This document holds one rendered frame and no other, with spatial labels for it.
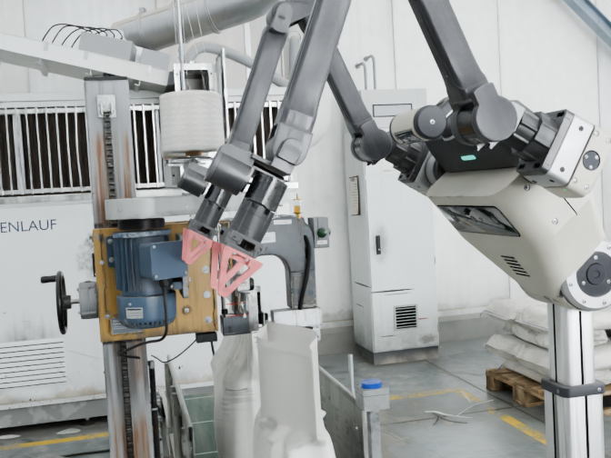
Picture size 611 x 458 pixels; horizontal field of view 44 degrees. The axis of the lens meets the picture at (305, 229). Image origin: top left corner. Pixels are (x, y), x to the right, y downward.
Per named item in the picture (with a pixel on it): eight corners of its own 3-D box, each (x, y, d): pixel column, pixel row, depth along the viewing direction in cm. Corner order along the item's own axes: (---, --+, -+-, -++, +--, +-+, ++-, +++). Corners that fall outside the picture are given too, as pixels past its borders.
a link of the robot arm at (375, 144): (318, -18, 178) (308, -6, 188) (268, 4, 175) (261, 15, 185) (397, 152, 184) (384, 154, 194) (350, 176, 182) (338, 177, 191)
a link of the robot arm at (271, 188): (294, 180, 119) (286, 181, 125) (255, 160, 118) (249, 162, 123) (275, 219, 119) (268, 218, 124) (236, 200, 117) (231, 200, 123)
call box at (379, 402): (390, 409, 212) (389, 388, 212) (364, 412, 210) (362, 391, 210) (381, 401, 220) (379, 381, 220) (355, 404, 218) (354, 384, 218)
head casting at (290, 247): (318, 307, 220) (312, 206, 218) (235, 315, 214) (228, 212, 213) (295, 294, 249) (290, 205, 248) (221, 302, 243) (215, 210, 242)
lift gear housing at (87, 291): (98, 321, 209) (95, 281, 209) (78, 323, 208) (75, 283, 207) (100, 314, 220) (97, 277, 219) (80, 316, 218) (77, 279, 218)
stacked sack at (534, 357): (650, 368, 442) (649, 343, 442) (552, 382, 425) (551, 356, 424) (603, 354, 483) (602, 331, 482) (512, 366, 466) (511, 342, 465)
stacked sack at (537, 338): (612, 349, 442) (611, 326, 442) (545, 355, 436) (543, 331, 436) (559, 329, 508) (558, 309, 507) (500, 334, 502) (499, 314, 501)
